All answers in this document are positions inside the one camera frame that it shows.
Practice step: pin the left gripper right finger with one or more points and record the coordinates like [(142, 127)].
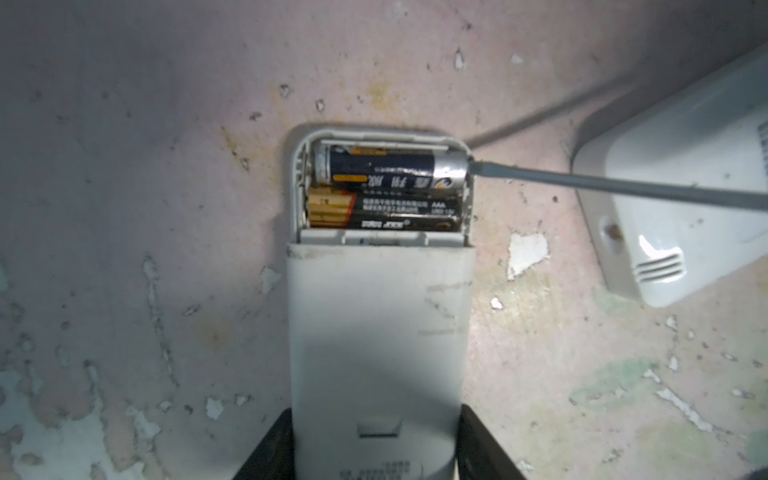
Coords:
[(479, 455)]

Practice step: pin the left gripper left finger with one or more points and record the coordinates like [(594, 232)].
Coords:
[(273, 457)]

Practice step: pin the grey remote with teal buttons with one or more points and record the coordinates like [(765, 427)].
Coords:
[(378, 329)]

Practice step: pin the orange black screwdriver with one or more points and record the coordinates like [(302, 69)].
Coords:
[(751, 201)]

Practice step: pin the white remote control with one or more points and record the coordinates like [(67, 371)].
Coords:
[(689, 176)]

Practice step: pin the black gold AAA battery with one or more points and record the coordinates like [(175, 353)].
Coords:
[(329, 208)]

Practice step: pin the navy silver AAA battery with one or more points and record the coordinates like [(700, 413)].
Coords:
[(357, 168)]

